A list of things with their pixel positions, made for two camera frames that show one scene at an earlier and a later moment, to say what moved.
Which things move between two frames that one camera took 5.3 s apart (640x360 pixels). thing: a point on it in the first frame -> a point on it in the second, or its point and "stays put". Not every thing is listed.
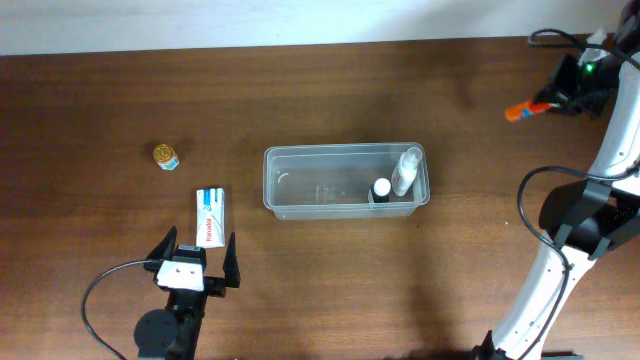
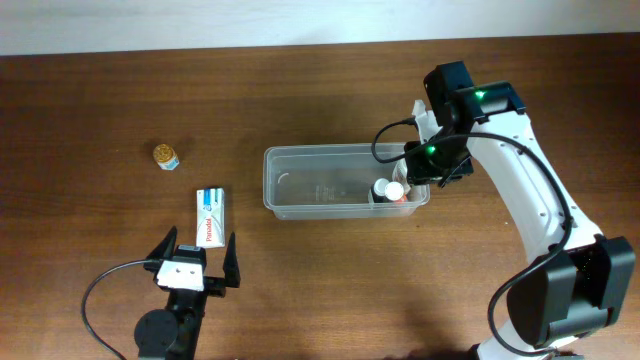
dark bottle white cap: [380, 190] stays put
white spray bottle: [405, 170] stays put
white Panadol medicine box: [210, 217] stays put
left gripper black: [214, 286] stays put
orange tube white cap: [525, 109] -> [394, 192]
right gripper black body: [558, 93] -> [417, 170]
